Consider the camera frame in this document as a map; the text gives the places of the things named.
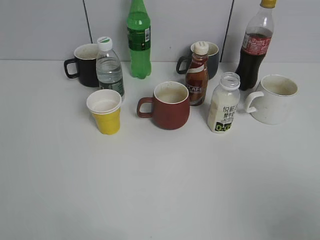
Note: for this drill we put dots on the brown coffee drink bottle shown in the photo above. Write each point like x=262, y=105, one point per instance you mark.
x=196, y=80

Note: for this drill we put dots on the white ceramic mug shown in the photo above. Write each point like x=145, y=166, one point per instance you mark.
x=272, y=101

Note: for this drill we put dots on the cola bottle red label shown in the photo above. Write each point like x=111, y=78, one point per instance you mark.
x=255, y=44

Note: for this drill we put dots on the dark grey ceramic mug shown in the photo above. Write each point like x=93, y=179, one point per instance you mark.
x=212, y=62

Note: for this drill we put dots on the milk bottle without cap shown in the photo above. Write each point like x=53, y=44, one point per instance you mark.
x=224, y=102

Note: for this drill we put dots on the clear water bottle green label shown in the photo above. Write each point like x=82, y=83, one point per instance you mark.
x=108, y=67

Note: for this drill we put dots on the yellow paper cup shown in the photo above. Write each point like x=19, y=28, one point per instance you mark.
x=105, y=107

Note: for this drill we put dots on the green soda bottle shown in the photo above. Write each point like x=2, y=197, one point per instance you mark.
x=139, y=39

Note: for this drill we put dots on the red ceramic mug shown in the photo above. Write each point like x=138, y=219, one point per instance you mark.
x=170, y=105

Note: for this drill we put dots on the black ceramic mug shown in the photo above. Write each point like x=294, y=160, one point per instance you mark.
x=85, y=57

